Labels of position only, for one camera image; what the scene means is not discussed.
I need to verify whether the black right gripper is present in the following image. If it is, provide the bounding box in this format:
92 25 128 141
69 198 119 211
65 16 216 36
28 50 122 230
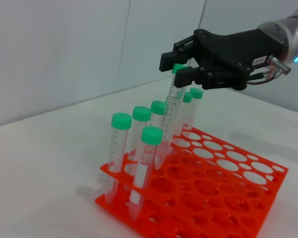
159 29 289 90

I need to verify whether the orange plastic test tube rack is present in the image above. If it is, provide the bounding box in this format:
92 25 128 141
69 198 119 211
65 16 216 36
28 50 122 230
94 126 289 238

